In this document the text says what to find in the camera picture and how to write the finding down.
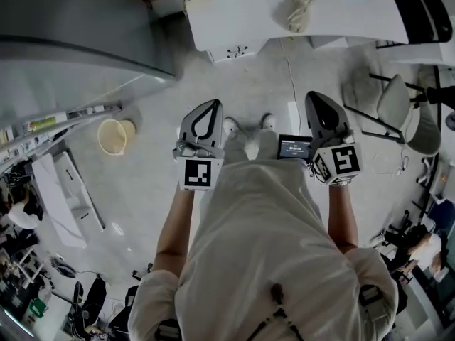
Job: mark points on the white metal shelving rack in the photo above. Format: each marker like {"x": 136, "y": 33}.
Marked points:
{"x": 81, "y": 114}

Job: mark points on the beige plastic waste basket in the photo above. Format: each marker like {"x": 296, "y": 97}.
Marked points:
{"x": 112, "y": 137}

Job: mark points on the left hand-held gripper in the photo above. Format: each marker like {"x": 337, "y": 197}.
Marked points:
{"x": 197, "y": 172}

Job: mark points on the person's right white shoe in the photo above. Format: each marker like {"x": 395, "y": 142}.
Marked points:
{"x": 268, "y": 120}

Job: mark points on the beige crumpled cloth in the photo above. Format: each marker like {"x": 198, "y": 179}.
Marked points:
{"x": 295, "y": 5}

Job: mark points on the grey chair black legs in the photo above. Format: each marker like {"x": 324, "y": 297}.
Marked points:
{"x": 391, "y": 98}

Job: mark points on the person's white shoe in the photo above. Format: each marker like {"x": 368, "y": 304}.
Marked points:
{"x": 268, "y": 120}
{"x": 231, "y": 124}

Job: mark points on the white marble pattern cabinet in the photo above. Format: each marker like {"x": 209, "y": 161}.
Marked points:
{"x": 53, "y": 197}

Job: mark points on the green storage box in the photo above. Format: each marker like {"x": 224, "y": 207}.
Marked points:
{"x": 39, "y": 307}

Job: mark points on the white desk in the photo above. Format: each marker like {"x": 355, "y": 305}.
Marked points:
{"x": 256, "y": 9}

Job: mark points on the grey refrigerator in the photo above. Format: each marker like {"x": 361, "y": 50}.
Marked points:
{"x": 71, "y": 30}

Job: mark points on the black screen device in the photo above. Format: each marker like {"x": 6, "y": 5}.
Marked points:
{"x": 293, "y": 147}

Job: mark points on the black office chair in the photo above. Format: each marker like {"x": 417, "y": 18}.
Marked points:
{"x": 426, "y": 16}

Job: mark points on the person's white shirt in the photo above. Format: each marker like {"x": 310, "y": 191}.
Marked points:
{"x": 266, "y": 243}

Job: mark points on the person's left white shoe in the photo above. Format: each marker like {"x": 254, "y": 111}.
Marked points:
{"x": 231, "y": 124}

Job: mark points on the person's right forearm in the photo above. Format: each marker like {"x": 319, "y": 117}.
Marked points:
{"x": 341, "y": 215}

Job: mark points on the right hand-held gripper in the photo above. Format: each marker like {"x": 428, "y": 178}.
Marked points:
{"x": 341, "y": 162}

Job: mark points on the white power strip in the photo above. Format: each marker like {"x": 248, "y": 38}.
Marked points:
{"x": 293, "y": 114}

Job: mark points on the person's left forearm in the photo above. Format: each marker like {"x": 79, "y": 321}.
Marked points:
{"x": 174, "y": 226}

